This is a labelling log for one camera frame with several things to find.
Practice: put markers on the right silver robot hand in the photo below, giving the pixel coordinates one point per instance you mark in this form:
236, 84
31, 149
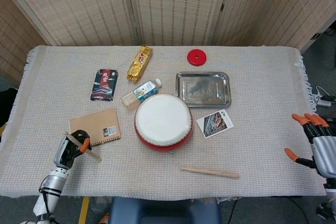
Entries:
324, 150

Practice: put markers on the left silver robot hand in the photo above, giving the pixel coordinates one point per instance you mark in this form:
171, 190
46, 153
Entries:
64, 153

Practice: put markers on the wooden drumstick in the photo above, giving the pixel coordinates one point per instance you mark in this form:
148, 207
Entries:
210, 172
95, 157

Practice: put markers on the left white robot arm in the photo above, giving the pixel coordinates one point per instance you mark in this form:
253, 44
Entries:
50, 182

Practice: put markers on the red drum with white skin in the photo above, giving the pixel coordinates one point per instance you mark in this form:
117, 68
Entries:
162, 119

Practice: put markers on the kraft spiral notebook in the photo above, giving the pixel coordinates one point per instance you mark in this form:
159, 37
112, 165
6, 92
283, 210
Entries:
92, 124

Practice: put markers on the white power strip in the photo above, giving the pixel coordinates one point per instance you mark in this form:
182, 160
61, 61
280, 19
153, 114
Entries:
325, 102

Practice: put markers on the beige woven tablecloth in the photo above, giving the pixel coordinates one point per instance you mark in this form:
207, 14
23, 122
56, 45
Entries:
249, 150

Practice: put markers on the dark box with palace print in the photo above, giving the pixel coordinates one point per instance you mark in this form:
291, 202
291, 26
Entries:
103, 85

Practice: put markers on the clear toothpick box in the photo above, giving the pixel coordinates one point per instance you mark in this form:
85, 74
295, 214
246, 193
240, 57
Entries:
128, 100

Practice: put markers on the plastic drink bottle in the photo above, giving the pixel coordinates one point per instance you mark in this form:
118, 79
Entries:
145, 90

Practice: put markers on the photo postcard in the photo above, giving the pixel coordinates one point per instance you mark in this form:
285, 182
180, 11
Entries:
215, 123

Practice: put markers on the navy blue seat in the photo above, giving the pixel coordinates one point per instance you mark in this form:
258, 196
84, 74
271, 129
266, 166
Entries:
162, 211

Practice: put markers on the gold foil snack pack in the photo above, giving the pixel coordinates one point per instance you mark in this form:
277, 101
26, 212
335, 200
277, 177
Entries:
139, 64

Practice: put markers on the stainless steel tray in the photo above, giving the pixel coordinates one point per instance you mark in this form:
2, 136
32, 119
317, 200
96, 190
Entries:
203, 90

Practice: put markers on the woven folding screen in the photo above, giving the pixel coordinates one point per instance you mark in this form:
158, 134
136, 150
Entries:
78, 3

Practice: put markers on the red plastic disc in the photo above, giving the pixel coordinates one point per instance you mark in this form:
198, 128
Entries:
201, 59

